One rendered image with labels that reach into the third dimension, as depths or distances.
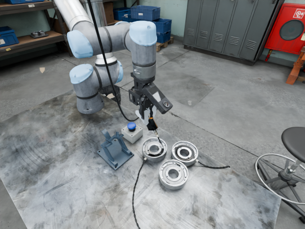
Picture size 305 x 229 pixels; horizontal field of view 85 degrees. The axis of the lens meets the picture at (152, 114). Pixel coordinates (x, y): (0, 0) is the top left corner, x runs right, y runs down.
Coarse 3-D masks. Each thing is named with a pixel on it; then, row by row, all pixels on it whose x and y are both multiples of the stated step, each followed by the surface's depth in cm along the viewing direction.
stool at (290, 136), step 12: (288, 132) 106; (300, 132) 106; (288, 144) 99; (300, 144) 98; (300, 156) 92; (288, 168) 115; (252, 180) 137; (276, 180) 118; (288, 180) 117; (300, 180) 118; (276, 192) 129; (288, 204) 125; (300, 204) 105
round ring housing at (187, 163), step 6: (174, 144) 70; (180, 144) 71; (192, 144) 70; (174, 150) 69; (180, 150) 69; (186, 150) 70; (174, 156) 65; (180, 156) 67; (186, 162) 64; (192, 162) 65
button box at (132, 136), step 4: (136, 124) 78; (124, 128) 77; (136, 128) 77; (140, 128) 76; (124, 132) 75; (128, 132) 75; (132, 132) 75; (136, 132) 75; (140, 132) 76; (124, 136) 77; (128, 136) 74; (132, 136) 73; (136, 136) 75; (140, 136) 78; (128, 140) 76; (132, 140) 74; (136, 140) 77
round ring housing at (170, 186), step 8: (168, 160) 64; (176, 160) 64; (160, 168) 61; (168, 168) 63; (176, 168) 63; (184, 168) 63; (160, 176) 59; (168, 176) 60; (184, 176) 61; (168, 184) 57; (176, 184) 58; (184, 184) 58
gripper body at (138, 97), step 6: (132, 72) 57; (138, 84) 58; (144, 84) 55; (132, 90) 60; (138, 90) 60; (132, 96) 62; (138, 96) 58; (144, 96) 57; (132, 102) 63; (138, 102) 60; (144, 102) 57; (150, 102) 60
